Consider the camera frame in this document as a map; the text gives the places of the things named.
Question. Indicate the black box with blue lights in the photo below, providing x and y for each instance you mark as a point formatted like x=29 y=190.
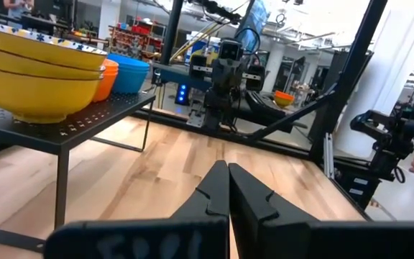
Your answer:
x=182 y=95

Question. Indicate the black perforated metal rack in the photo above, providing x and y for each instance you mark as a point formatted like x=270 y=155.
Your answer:
x=85 y=122

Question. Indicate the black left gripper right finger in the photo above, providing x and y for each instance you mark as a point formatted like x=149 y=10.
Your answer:
x=282 y=237

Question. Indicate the black box with white labels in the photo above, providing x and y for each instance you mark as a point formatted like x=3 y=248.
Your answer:
x=358 y=187

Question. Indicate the black aluminium rig frame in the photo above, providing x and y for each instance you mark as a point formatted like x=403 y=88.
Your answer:
x=358 y=54

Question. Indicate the shelf with red bins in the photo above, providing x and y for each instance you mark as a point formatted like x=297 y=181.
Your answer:
x=135 y=39

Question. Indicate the blue screen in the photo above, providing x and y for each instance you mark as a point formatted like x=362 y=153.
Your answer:
x=259 y=16

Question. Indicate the floral patterned yellow bowl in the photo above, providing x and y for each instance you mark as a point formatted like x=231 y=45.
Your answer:
x=38 y=97
x=31 y=46
x=13 y=61

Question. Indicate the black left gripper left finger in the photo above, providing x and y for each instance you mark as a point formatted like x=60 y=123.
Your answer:
x=192 y=237

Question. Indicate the reddish orange bowl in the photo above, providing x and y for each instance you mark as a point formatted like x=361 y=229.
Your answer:
x=283 y=99

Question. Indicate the blue plastic bowl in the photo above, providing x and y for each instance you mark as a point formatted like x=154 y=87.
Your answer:
x=135 y=72
x=129 y=83
x=131 y=61

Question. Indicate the person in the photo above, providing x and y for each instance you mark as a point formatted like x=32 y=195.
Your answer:
x=18 y=5

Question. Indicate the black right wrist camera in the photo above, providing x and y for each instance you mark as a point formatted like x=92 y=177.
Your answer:
x=231 y=49

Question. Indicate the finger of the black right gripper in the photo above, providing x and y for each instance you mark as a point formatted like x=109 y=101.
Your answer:
x=220 y=78
x=235 y=80

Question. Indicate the orange plastic bowl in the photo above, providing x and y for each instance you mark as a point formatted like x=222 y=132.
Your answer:
x=104 y=88
x=111 y=64
x=110 y=73

